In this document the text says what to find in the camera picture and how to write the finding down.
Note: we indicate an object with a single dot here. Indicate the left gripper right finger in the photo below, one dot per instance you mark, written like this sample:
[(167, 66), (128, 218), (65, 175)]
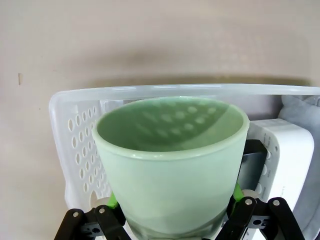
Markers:
[(240, 217)]

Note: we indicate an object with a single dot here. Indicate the white power strip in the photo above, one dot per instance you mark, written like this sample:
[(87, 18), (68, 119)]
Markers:
[(292, 162)]

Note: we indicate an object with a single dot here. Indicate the pale green cup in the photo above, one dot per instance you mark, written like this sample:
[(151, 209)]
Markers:
[(170, 180)]

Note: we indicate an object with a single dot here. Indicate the white perforated plastic basket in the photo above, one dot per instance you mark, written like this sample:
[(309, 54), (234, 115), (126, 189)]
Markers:
[(175, 90)]

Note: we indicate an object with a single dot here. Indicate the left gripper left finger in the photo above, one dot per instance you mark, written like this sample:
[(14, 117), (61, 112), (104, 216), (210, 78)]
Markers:
[(107, 220)]

